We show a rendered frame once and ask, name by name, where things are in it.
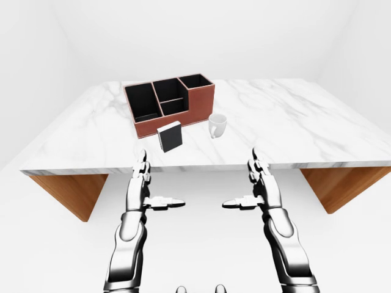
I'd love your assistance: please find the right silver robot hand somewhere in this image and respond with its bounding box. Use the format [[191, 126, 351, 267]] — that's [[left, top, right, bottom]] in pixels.
[[222, 147, 282, 211]]

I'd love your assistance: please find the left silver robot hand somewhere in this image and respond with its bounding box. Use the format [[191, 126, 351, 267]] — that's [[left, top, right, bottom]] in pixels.
[[126, 148, 186, 213]]

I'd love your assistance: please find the black book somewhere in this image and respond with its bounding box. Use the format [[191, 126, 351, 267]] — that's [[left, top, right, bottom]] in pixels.
[[156, 120, 184, 154]]

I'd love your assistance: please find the red-brown desk caddy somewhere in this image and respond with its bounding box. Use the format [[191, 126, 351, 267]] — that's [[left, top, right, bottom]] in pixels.
[[123, 73, 216, 140]]

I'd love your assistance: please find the wooden table leg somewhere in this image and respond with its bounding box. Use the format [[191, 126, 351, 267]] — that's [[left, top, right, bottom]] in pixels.
[[26, 173, 110, 223], [299, 166, 391, 215]]

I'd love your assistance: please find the white mug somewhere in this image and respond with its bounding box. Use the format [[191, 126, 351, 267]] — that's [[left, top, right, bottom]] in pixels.
[[208, 114, 228, 139]]

